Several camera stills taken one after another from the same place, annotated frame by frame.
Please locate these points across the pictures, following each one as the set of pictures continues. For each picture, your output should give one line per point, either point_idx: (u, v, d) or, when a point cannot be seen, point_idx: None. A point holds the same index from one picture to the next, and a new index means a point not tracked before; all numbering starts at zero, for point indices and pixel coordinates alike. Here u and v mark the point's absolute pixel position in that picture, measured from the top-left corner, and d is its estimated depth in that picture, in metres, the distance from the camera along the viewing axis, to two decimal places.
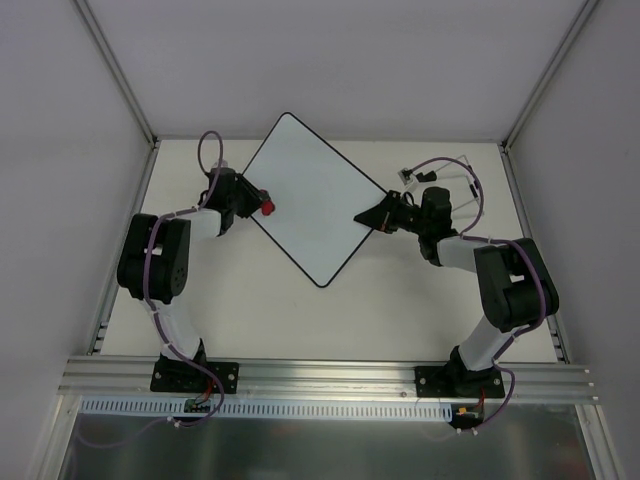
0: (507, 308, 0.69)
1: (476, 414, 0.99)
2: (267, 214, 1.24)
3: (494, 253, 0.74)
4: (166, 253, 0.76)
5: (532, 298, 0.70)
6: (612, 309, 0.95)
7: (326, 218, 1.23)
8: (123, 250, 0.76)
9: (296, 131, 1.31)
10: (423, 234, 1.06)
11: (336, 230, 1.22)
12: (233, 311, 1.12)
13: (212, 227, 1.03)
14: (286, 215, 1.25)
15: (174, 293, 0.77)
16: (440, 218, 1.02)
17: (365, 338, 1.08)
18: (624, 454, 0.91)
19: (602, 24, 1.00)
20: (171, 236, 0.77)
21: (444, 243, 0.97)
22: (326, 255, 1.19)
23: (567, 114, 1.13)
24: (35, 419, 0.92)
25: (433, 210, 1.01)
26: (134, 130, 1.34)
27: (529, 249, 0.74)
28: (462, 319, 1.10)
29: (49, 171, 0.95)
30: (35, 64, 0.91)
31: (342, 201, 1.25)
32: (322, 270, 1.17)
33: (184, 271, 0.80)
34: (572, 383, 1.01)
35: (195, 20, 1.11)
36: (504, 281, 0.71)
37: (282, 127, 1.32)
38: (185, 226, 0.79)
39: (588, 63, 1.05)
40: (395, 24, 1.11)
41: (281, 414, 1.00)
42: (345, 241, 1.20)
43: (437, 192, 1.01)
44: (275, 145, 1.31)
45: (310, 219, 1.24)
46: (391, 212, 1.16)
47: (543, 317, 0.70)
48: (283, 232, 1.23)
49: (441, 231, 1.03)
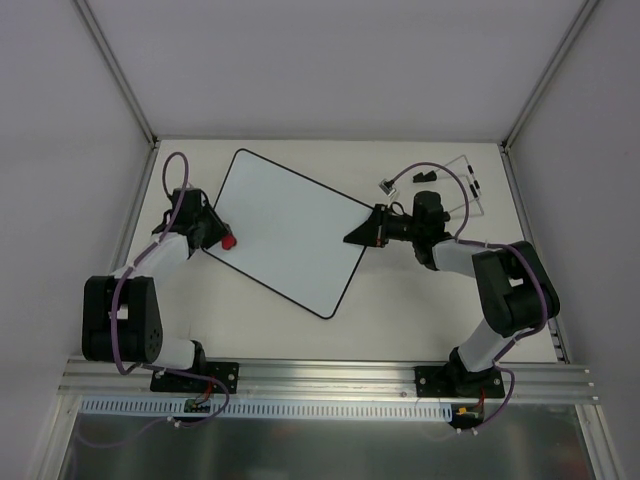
0: (509, 316, 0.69)
1: (476, 415, 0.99)
2: (227, 247, 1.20)
3: (492, 258, 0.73)
4: (133, 321, 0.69)
5: (532, 302, 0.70)
6: (613, 310, 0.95)
7: (308, 236, 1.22)
8: (84, 323, 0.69)
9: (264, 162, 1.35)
10: (420, 238, 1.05)
11: (327, 248, 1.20)
12: (231, 313, 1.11)
13: (178, 254, 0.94)
14: (253, 233, 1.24)
15: (152, 357, 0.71)
16: (433, 223, 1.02)
17: (365, 337, 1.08)
18: (624, 454, 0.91)
19: (601, 24, 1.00)
20: (134, 299, 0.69)
21: (437, 248, 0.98)
22: (318, 274, 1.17)
23: (567, 115, 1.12)
24: (35, 419, 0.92)
25: (426, 213, 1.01)
26: (133, 130, 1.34)
27: (527, 252, 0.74)
28: (462, 320, 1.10)
29: (49, 172, 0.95)
30: (36, 66, 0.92)
31: (328, 222, 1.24)
32: (316, 292, 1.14)
33: (157, 329, 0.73)
34: (572, 383, 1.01)
35: (196, 19, 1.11)
36: (504, 288, 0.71)
37: (250, 163, 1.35)
38: (147, 285, 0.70)
39: (589, 63, 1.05)
40: (395, 24, 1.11)
41: (282, 414, 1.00)
42: (344, 244, 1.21)
43: (427, 194, 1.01)
44: (242, 169, 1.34)
45: (295, 243, 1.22)
46: (384, 225, 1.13)
47: (546, 320, 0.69)
48: (263, 258, 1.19)
49: (436, 236, 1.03)
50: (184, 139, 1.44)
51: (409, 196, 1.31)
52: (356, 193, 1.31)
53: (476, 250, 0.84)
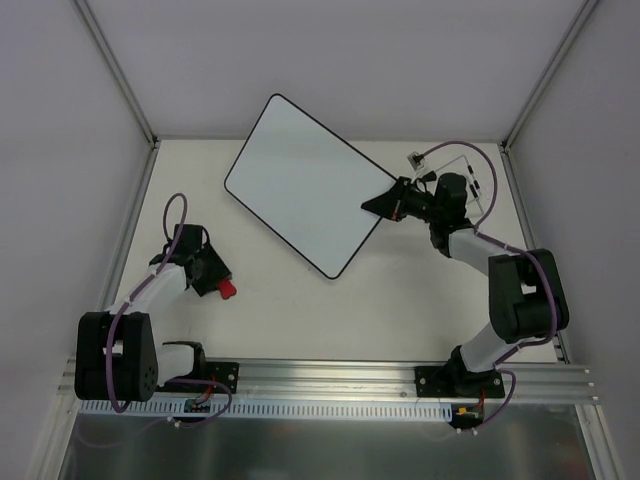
0: (515, 323, 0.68)
1: (476, 415, 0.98)
2: (226, 295, 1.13)
3: (507, 263, 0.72)
4: (128, 360, 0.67)
5: (541, 313, 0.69)
6: (613, 309, 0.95)
7: (326, 201, 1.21)
8: (77, 361, 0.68)
9: (287, 108, 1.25)
10: (437, 222, 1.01)
11: (346, 216, 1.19)
12: (232, 312, 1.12)
13: (177, 284, 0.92)
14: (276, 191, 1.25)
15: (147, 395, 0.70)
16: (455, 208, 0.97)
17: (366, 335, 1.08)
18: (624, 455, 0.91)
19: (601, 24, 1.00)
20: (129, 336, 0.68)
21: (458, 235, 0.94)
22: (334, 241, 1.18)
23: (567, 115, 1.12)
24: (35, 420, 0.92)
25: (448, 197, 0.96)
26: (133, 130, 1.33)
27: (546, 260, 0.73)
28: (465, 319, 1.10)
29: (48, 172, 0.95)
30: (35, 66, 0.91)
31: (348, 188, 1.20)
32: (331, 257, 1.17)
33: (153, 366, 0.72)
34: (572, 383, 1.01)
35: (195, 19, 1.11)
36: (515, 295, 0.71)
37: (272, 110, 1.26)
38: (144, 322, 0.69)
39: (589, 63, 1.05)
40: (394, 24, 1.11)
41: (282, 414, 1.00)
42: (360, 212, 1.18)
43: (453, 177, 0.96)
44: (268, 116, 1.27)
45: (316, 206, 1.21)
46: (402, 200, 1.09)
47: (553, 334, 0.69)
48: (286, 219, 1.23)
49: (455, 222, 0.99)
50: (185, 139, 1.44)
51: None
52: None
53: (495, 250, 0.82)
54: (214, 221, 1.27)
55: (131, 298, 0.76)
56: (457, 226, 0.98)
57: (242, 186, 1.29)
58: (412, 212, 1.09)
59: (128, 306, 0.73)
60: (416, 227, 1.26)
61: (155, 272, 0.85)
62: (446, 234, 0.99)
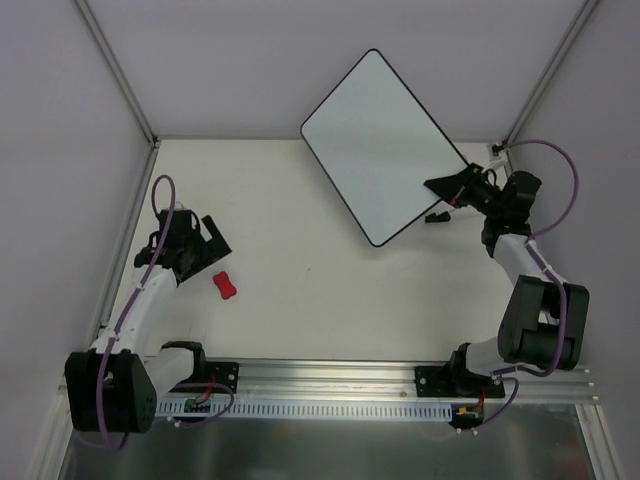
0: (518, 344, 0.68)
1: (476, 414, 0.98)
2: (226, 294, 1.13)
3: (537, 288, 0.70)
4: (122, 399, 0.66)
5: (547, 348, 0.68)
6: (613, 309, 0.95)
7: (397, 171, 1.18)
8: (70, 401, 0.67)
9: (384, 72, 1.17)
10: (495, 218, 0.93)
11: (410, 191, 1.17)
12: (232, 311, 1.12)
13: (165, 283, 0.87)
14: (346, 151, 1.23)
15: (147, 423, 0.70)
16: (518, 210, 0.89)
17: (367, 335, 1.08)
18: (624, 455, 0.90)
19: (601, 23, 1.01)
20: (121, 376, 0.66)
21: (507, 238, 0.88)
22: (391, 211, 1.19)
23: (567, 115, 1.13)
24: (35, 420, 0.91)
25: (513, 196, 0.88)
26: (133, 130, 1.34)
27: (575, 300, 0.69)
28: (466, 320, 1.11)
29: (49, 172, 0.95)
30: (35, 66, 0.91)
31: (420, 165, 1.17)
32: (383, 225, 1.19)
33: (150, 395, 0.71)
34: (571, 383, 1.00)
35: (196, 19, 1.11)
36: (530, 322, 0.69)
37: (365, 68, 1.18)
38: (134, 362, 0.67)
39: (589, 63, 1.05)
40: (395, 24, 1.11)
41: (282, 414, 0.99)
42: (423, 188, 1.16)
43: (526, 177, 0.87)
44: (360, 74, 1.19)
45: (384, 174, 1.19)
46: (466, 187, 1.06)
47: (550, 370, 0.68)
48: (348, 179, 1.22)
49: (513, 224, 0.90)
50: (185, 139, 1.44)
51: None
52: None
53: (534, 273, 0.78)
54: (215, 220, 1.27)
55: (117, 331, 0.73)
56: (514, 229, 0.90)
57: (312, 137, 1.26)
58: (472, 202, 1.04)
59: (116, 340, 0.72)
60: (417, 227, 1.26)
61: (140, 286, 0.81)
62: (498, 233, 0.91)
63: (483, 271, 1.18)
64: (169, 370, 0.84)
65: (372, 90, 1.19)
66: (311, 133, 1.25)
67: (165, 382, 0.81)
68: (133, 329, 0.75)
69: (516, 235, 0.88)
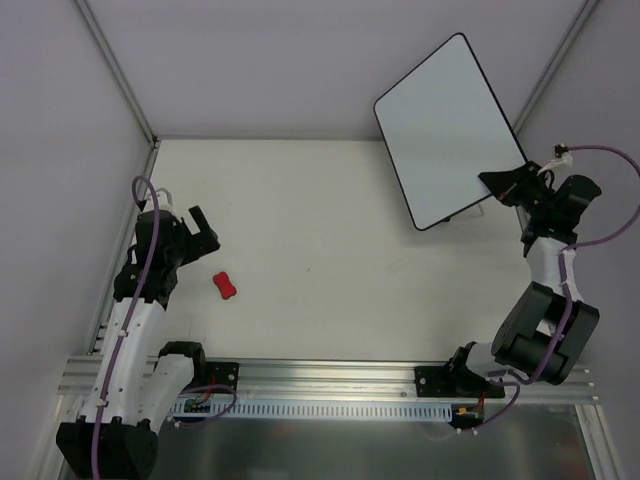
0: (508, 342, 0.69)
1: (476, 415, 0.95)
2: (226, 294, 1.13)
3: (543, 298, 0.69)
4: (120, 464, 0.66)
5: (536, 356, 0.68)
6: (613, 309, 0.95)
7: (454, 158, 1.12)
8: (71, 463, 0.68)
9: (465, 59, 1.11)
10: (539, 217, 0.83)
11: (462, 179, 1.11)
12: (232, 311, 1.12)
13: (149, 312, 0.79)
14: (409, 131, 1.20)
15: (151, 465, 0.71)
16: (566, 213, 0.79)
17: (366, 336, 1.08)
18: (625, 455, 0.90)
19: (602, 23, 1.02)
20: (116, 448, 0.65)
21: (546, 241, 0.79)
22: (439, 196, 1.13)
23: (567, 113, 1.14)
24: (35, 420, 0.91)
25: (566, 196, 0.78)
26: (133, 130, 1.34)
27: (577, 326, 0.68)
28: (467, 320, 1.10)
29: (49, 171, 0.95)
30: (35, 66, 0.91)
31: (476, 155, 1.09)
32: (428, 209, 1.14)
33: (150, 443, 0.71)
34: (572, 384, 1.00)
35: (196, 19, 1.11)
36: (527, 328, 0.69)
37: (446, 52, 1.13)
38: (126, 435, 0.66)
39: (591, 64, 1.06)
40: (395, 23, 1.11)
41: (282, 414, 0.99)
42: (476, 177, 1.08)
43: (585, 181, 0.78)
44: (440, 58, 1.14)
45: (442, 159, 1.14)
46: (519, 184, 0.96)
47: (534, 378, 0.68)
48: (408, 158, 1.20)
49: (557, 227, 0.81)
50: (185, 139, 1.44)
51: None
52: (356, 193, 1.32)
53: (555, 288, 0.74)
54: (215, 220, 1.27)
55: (104, 396, 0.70)
56: (558, 234, 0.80)
57: (384, 114, 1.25)
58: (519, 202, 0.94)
59: (105, 404, 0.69)
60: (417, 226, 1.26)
61: (123, 332, 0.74)
62: (539, 235, 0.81)
63: (483, 271, 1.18)
64: (170, 389, 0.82)
65: (449, 73, 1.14)
66: (380, 112, 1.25)
67: (166, 404, 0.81)
68: (122, 389, 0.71)
69: (555, 241, 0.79)
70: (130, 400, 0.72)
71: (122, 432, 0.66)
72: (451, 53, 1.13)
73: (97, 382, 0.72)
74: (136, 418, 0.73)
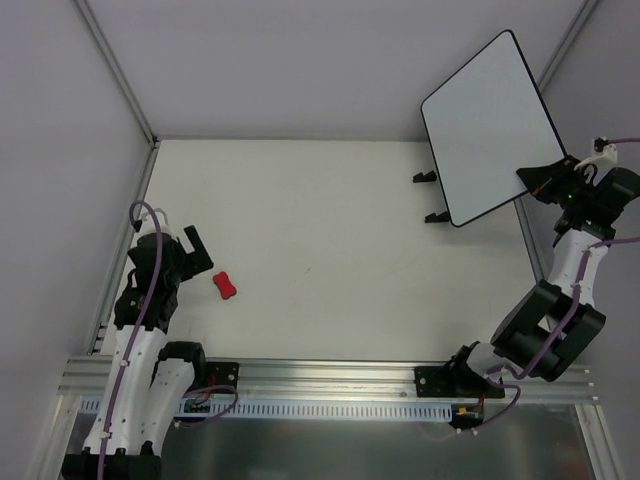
0: (504, 332, 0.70)
1: (476, 415, 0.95)
2: (226, 294, 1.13)
3: (549, 296, 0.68)
4: None
5: (531, 350, 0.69)
6: (615, 309, 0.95)
7: (493, 156, 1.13)
8: None
9: (511, 57, 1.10)
10: (577, 208, 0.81)
11: (499, 176, 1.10)
12: (232, 311, 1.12)
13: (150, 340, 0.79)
14: (452, 131, 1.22)
15: None
16: (605, 203, 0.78)
17: (366, 335, 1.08)
18: (625, 455, 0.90)
19: (603, 20, 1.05)
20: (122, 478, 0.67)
21: (577, 234, 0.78)
22: (476, 193, 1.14)
23: (570, 109, 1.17)
24: (34, 420, 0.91)
25: (607, 186, 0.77)
26: (133, 130, 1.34)
27: (578, 329, 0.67)
28: (466, 320, 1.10)
29: (49, 170, 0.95)
30: (35, 65, 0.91)
31: (514, 152, 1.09)
32: (466, 205, 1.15)
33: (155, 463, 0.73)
34: (572, 383, 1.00)
35: (196, 18, 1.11)
36: (528, 323, 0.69)
37: (493, 51, 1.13)
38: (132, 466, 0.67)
39: (595, 57, 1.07)
40: (395, 22, 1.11)
41: (282, 414, 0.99)
42: (513, 174, 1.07)
43: (629, 176, 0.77)
44: (487, 58, 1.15)
45: (482, 157, 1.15)
46: (554, 180, 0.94)
47: (526, 372, 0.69)
48: (450, 157, 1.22)
49: (594, 220, 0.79)
50: (185, 139, 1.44)
51: (409, 197, 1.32)
52: (357, 193, 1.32)
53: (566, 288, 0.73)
54: (215, 220, 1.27)
55: (107, 428, 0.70)
56: (594, 227, 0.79)
57: (431, 115, 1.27)
58: (555, 198, 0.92)
59: (109, 436, 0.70)
60: (417, 226, 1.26)
61: (124, 363, 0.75)
62: (573, 226, 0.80)
63: (483, 271, 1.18)
64: (171, 403, 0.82)
65: (492, 73, 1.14)
66: (428, 112, 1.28)
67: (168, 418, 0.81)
68: (125, 420, 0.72)
69: (589, 233, 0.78)
70: (133, 430, 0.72)
71: (126, 467, 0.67)
72: (494, 54, 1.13)
73: (100, 414, 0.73)
74: (138, 445, 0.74)
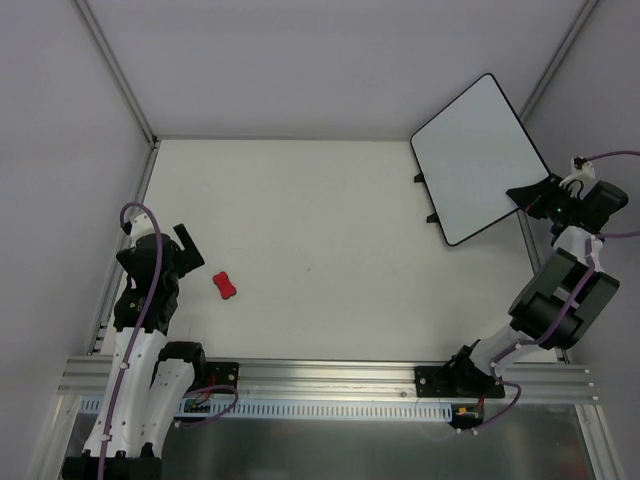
0: (526, 297, 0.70)
1: (476, 414, 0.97)
2: (226, 293, 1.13)
3: (569, 261, 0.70)
4: None
5: (549, 316, 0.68)
6: (614, 309, 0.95)
7: (481, 177, 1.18)
8: None
9: (491, 92, 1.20)
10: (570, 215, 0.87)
11: (490, 194, 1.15)
12: (232, 311, 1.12)
13: (154, 340, 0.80)
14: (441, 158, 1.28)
15: None
16: (597, 208, 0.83)
17: (366, 335, 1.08)
18: (625, 454, 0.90)
19: (604, 19, 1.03)
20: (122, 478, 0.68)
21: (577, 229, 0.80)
22: (467, 213, 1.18)
23: (571, 109, 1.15)
24: (34, 421, 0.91)
25: (595, 193, 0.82)
26: (133, 130, 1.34)
27: (593, 293, 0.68)
28: (468, 320, 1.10)
29: (48, 169, 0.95)
30: (34, 64, 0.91)
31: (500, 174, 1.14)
32: (458, 226, 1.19)
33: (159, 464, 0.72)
34: (572, 384, 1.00)
35: (195, 18, 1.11)
36: (547, 289, 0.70)
37: (474, 89, 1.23)
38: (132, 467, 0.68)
39: (596, 61, 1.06)
40: (394, 22, 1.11)
41: (282, 414, 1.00)
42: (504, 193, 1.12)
43: (615, 187, 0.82)
44: (469, 96, 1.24)
45: (470, 178, 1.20)
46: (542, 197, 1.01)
47: (546, 336, 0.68)
48: (438, 183, 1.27)
49: (587, 221, 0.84)
50: (185, 139, 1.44)
51: (409, 197, 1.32)
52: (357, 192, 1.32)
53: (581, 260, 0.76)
54: (215, 219, 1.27)
55: (107, 431, 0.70)
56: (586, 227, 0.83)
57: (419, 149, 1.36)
58: (547, 211, 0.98)
59: (109, 438, 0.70)
60: (417, 226, 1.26)
61: (124, 364, 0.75)
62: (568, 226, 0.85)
63: (484, 272, 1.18)
64: (170, 405, 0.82)
65: (474, 107, 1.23)
66: (416, 147, 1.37)
67: (168, 420, 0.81)
68: (125, 422, 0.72)
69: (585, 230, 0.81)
70: (133, 431, 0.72)
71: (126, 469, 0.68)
72: (482, 88, 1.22)
73: (100, 416, 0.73)
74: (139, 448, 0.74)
